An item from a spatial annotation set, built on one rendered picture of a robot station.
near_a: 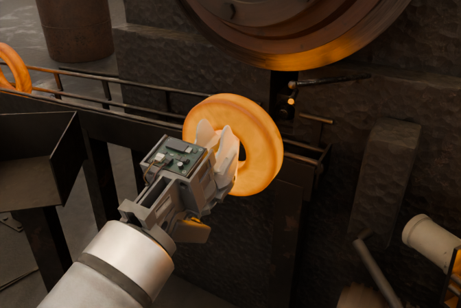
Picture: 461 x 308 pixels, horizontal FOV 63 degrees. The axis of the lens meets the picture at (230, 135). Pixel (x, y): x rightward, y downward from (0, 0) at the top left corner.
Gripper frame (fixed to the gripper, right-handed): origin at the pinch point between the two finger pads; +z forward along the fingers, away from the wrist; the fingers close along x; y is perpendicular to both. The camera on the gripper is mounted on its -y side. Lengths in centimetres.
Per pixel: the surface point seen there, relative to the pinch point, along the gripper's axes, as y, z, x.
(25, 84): -23, 15, 84
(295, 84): 3.1, 10.5, -5.9
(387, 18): 9.2, 21.7, -15.7
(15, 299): -80, -30, 79
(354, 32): 6.6, 20.9, -11.3
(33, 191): -22, -13, 46
